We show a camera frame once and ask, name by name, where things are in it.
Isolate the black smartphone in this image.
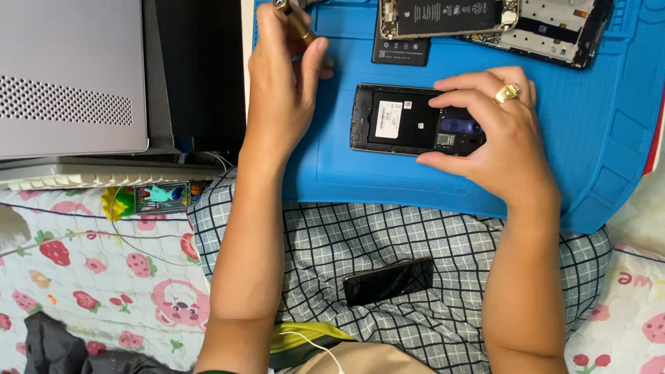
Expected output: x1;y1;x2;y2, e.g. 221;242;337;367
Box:
341;257;435;308

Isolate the opened phone with black battery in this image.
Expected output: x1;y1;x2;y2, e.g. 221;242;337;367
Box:
378;0;521;41

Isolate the grey checked pillow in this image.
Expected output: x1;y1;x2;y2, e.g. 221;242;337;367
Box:
186;166;615;374

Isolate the red edged object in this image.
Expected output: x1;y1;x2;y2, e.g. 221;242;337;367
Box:
642;92;665;177

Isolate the gold ring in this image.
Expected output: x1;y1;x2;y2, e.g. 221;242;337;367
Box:
493;83;522;106

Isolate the thin white cable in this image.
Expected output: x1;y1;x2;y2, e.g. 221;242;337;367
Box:
108;151;236;269

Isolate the loose black phone battery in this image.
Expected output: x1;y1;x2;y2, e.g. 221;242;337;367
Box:
371;26;431;67

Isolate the dark grey cloth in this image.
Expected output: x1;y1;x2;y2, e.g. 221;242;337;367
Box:
23;312;194;374

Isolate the yellow green plastic toy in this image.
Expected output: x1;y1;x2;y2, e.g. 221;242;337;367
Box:
101;186;137;222

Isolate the strawberry print bedsheet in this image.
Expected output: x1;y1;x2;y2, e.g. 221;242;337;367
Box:
0;171;665;374

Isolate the yellow green shirt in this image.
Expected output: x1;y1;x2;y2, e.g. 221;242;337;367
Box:
267;321;360;373

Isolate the white ridged plastic tray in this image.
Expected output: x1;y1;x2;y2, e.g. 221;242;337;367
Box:
0;155;225;192

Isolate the person's left hand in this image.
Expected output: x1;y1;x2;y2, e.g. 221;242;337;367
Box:
243;2;336;163

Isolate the dismantled phone screen frame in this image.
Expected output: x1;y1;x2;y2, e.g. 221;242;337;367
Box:
456;0;615;70

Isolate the person's right hand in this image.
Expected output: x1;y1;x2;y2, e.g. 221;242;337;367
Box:
416;66;563;215

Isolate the gold screwdriver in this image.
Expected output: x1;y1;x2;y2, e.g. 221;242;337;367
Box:
273;0;318;46

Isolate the blue silicone repair mat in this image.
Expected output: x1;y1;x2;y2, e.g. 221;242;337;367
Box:
252;0;665;235

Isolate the silver laptop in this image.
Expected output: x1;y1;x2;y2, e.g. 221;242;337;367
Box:
0;0;150;161

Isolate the clear box of colourful toys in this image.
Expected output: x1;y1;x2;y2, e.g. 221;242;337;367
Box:
133;180;204;215

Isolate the white earphone cable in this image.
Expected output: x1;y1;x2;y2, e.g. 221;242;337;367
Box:
274;329;347;374

